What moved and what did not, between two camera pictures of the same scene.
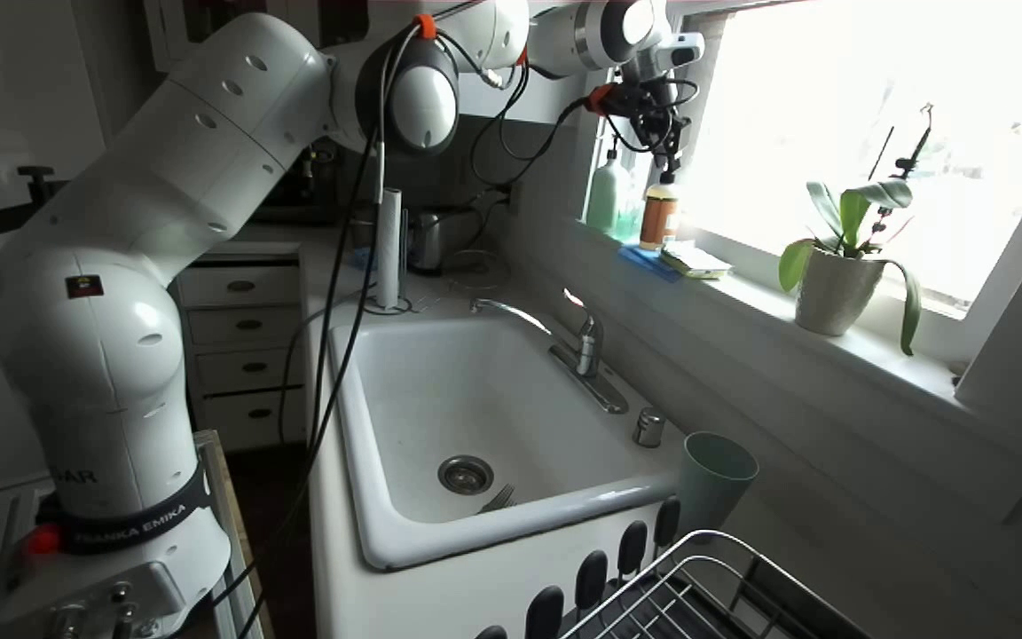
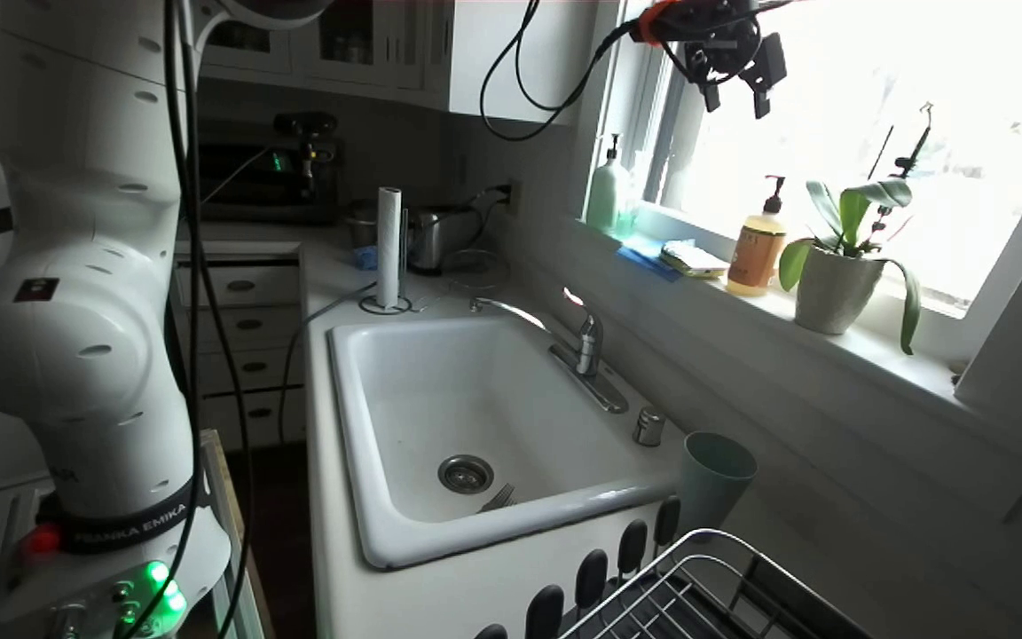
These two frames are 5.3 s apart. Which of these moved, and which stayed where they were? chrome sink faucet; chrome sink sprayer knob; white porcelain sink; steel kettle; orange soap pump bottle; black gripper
Moved: black gripper; orange soap pump bottle
Stayed: chrome sink sprayer knob; steel kettle; white porcelain sink; chrome sink faucet
